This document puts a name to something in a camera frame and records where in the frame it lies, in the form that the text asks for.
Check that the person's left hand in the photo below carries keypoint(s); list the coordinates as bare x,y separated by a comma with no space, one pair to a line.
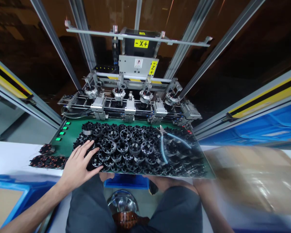
75,165

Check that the pile of black stator cores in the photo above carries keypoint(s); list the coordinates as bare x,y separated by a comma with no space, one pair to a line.
140,149

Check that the group of black orange cores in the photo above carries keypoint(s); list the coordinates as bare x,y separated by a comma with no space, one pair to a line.
47,162

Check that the green work tray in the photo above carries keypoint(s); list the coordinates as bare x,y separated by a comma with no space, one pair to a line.
70,134

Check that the person's legs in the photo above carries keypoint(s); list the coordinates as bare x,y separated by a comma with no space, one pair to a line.
92,208

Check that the small blue plastic bin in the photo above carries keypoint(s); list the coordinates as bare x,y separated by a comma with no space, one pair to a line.
126,183

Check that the chrome stool base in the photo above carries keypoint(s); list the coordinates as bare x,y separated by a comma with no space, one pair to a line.
122,202

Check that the blue crate with cardboard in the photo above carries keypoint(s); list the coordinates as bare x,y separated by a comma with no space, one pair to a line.
12,196

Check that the brown ribbed round object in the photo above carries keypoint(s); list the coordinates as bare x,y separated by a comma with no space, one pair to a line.
127,219

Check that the four spindle winding machine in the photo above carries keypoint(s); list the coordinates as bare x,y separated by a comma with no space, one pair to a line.
133,97

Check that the yellow black light curtain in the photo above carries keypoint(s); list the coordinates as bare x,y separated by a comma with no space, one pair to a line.
7,81
264,99

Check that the brown cardboard box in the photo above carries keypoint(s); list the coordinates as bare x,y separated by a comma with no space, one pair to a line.
252,177

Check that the stack of blue plastic crates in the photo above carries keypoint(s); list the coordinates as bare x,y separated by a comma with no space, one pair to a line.
262,131

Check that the aluminium enclosure frame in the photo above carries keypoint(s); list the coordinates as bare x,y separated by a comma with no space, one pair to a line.
51,36

